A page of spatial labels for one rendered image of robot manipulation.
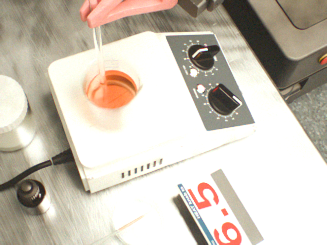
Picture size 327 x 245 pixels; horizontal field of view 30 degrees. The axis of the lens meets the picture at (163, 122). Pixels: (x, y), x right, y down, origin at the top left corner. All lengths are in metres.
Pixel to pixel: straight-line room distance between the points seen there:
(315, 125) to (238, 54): 0.84
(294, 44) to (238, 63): 0.49
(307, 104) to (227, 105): 0.93
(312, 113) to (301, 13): 0.39
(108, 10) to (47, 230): 0.29
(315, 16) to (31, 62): 0.67
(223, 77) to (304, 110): 0.89
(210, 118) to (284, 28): 0.61
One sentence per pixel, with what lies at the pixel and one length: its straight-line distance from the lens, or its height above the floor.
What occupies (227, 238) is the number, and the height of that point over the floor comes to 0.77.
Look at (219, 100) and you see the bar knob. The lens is 0.65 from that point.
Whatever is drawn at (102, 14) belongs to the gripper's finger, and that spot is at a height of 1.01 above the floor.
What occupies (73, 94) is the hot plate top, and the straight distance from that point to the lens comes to 0.61.
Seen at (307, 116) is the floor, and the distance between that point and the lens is 1.56.
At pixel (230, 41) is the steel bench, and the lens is 0.74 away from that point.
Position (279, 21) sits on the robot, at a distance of 1.23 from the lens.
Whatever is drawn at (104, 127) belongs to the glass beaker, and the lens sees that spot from 0.58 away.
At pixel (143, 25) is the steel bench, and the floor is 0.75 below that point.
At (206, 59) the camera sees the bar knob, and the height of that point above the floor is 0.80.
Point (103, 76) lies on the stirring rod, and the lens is 0.55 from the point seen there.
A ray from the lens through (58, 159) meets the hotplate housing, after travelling 0.65.
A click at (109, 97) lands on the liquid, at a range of 0.56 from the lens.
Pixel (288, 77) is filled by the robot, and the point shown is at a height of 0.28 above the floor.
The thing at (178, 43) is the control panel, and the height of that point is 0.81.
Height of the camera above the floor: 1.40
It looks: 70 degrees down
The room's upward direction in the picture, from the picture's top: 8 degrees clockwise
